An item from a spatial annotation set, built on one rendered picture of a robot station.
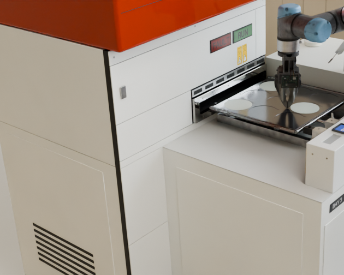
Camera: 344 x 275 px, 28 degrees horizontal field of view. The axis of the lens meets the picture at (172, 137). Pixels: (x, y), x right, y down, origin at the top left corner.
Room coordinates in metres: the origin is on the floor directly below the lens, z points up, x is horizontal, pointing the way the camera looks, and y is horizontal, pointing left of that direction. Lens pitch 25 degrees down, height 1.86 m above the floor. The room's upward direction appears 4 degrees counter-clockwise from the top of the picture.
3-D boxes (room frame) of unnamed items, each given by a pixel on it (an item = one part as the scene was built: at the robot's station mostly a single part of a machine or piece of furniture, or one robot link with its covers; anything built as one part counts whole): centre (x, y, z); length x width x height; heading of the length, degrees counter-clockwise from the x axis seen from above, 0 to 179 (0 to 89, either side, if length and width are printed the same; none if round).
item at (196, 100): (2.39, -0.23, 0.89); 0.44 x 0.02 x 0.10; 136
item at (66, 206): (2.51, 0.15, 0.41); 0.82 x 0.70 x 0.82; 136
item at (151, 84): (2.27, -0.10, 1.02); 0.81 x 0.03 x 0.40; 136
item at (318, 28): (2.10, -0.48, 1.21); 0.11 x 0.11 x 0.08; 34
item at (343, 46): (2.36, -0.65, 1.03); 0.06 x 0.04 x 0.13; 46
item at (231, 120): (2.13, -0.36, 0.84); 0.50 x 0.02 x 0.03; 46
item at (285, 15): (2.17, -0.41, 1.21); 0.09 x 0.08 x 0.11; 34
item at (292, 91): (2.17, -0.42, 0.95); 0.06 x 0.03 x 0.09; 173
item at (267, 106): (2.25, -0.40, 0.90); 0.34 x 0.34 x 0.01; 46
